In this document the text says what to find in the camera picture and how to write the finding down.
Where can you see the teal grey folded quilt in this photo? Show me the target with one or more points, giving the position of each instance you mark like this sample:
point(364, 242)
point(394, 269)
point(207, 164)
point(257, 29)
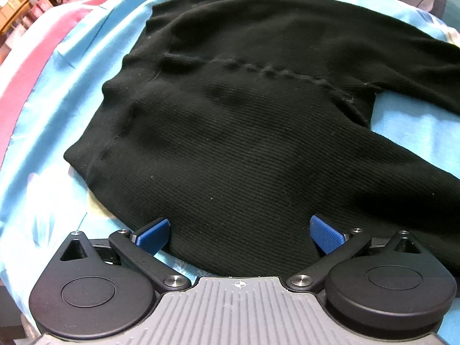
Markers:
point(447, 11)

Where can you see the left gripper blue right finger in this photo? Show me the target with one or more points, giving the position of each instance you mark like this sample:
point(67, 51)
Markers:
point(326, 238)

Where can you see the blue floral bed sheet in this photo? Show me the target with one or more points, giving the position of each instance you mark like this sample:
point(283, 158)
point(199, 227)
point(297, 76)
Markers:
point(42, 198)

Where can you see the pink blanket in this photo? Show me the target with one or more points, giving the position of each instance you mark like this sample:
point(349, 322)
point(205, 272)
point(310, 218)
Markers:
point(25, 62)

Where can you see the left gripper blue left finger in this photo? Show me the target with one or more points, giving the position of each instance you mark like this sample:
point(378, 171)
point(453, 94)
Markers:
point(152, 237)

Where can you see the black pants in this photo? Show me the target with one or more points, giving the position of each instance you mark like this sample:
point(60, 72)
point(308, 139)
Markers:
point(239, 120)

